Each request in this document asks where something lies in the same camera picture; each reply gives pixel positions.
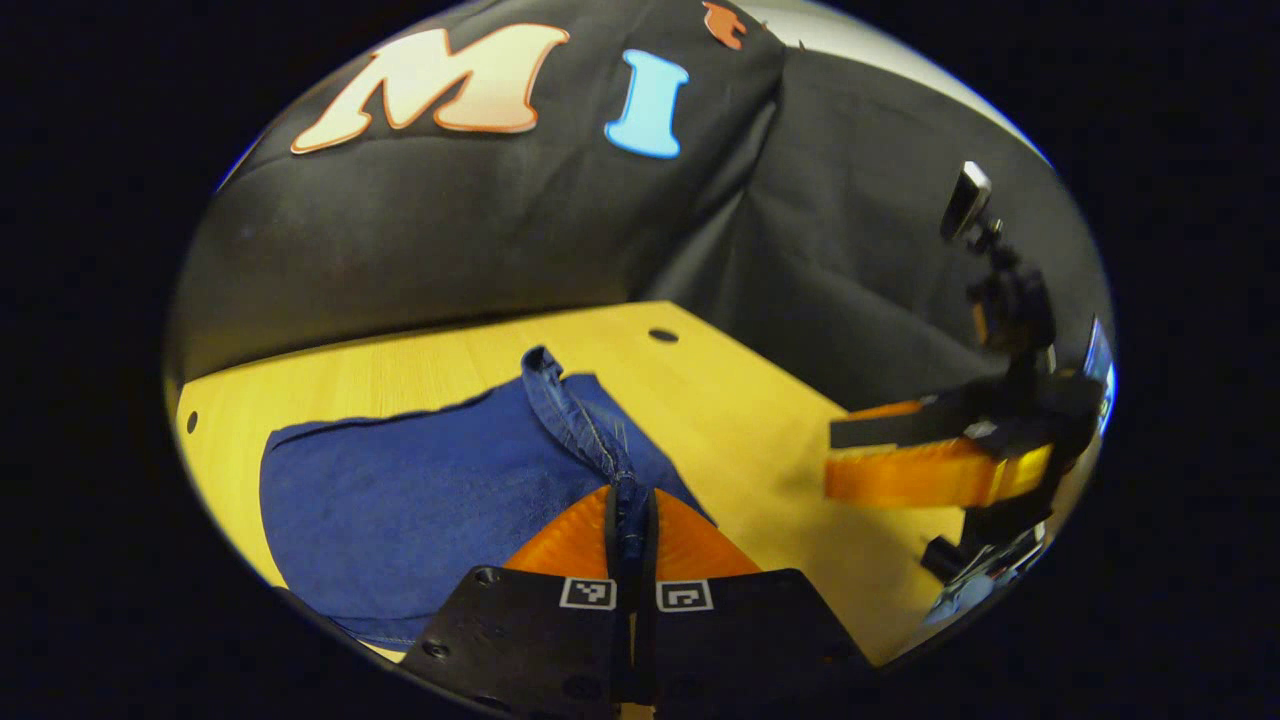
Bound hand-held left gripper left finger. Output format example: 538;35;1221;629
400;487;635;717

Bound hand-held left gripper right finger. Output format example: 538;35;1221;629
640;488;879;717

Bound blue denim jeans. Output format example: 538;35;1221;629
258;346;717;649

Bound black backdrop cloth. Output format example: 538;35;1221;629
165;0;1117;416

